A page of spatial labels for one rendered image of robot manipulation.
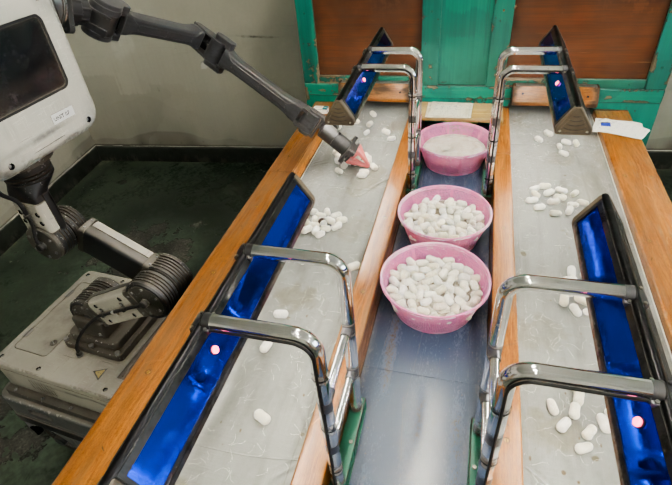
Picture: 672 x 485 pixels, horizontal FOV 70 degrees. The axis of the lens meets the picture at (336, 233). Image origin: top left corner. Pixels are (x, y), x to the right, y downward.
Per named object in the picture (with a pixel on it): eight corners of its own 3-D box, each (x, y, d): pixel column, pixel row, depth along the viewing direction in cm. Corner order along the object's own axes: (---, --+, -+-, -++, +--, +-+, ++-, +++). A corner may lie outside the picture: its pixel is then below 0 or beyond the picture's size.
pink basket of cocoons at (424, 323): (371, 335, 117) (370, 309, 111) (390, 263, 137) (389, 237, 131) (486, 353, 110) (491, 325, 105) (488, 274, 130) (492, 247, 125)
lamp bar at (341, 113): (324, 125, 127) (322, 99, 123) (371, 47, 174) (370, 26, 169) (354, 126, 125) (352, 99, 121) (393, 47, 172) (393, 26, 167)
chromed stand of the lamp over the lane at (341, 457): (247, 483, 92) (182, 326, 64) (282, 392, 107) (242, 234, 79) (344, 506, 87) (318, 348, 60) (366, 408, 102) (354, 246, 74)
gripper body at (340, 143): (359, 138, 165) (343, 124, 163) (353, 153, 157) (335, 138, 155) (348, 150, 169) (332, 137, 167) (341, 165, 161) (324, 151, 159)
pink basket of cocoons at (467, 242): (409, 271, 134) (409, 245, 128) (389, 215, 155) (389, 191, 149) (503, 258, 135) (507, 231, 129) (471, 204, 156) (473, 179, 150)
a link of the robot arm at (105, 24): (65, 15, 123) (71, -5, 121) (96, 18, 132) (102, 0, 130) (91, 36, 123) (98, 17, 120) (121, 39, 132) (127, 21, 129)
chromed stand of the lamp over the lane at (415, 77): (358, 197, 164) (350, 66, 137) (370, 167, 179) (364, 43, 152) (414, 201, 160) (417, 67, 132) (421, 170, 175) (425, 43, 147)
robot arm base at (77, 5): (43, 32, 119) (35, -22, 115) (71, 34, 126) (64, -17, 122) (70, 33, 116) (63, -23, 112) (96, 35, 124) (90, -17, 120)
